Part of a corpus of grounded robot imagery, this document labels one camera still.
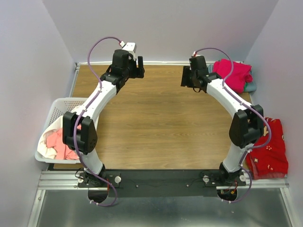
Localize magenta t shirt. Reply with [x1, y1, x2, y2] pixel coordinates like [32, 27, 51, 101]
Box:
[213, 59, 253, 93]

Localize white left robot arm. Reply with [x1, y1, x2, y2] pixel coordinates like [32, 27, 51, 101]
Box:
[62, 43, 145, 187]

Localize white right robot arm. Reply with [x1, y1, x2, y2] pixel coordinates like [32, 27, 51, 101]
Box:
[181, 56, 264, 185]

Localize green folded t shirt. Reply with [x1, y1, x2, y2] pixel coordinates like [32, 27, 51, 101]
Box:
[244, 82, 254, 92]

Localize grey blue folded t shirt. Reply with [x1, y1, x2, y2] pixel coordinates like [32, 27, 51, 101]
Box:
[208, 61, 257, 93]

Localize white laundry basket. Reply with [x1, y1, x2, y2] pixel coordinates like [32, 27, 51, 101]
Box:
[35, 97, 87, 164]

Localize peach pink garment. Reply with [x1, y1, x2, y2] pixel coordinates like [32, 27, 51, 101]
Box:
[46, 128, 79, 160]

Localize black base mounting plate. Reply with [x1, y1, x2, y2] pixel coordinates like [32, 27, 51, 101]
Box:
[78, 169, 246, 198]

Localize white cream garment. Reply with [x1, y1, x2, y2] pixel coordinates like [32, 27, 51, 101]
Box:
[37, 115, 63, 160]

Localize red patterned folded t shirt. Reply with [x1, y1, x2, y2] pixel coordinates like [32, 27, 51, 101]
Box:
[246, 117, 288, 180]

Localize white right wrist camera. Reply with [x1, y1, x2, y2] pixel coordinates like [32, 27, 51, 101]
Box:
[191, 51, 198, 57]

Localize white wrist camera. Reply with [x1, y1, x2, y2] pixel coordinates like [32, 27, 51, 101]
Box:
[119, 41, 137, 61]
[191, 51, 198, 57]

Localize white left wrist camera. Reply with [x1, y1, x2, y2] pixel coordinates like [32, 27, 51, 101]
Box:
[119, 41, 137, 61]

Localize aluminium frame rail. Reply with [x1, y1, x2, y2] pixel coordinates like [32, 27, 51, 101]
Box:
[28, 171, 302, 227]

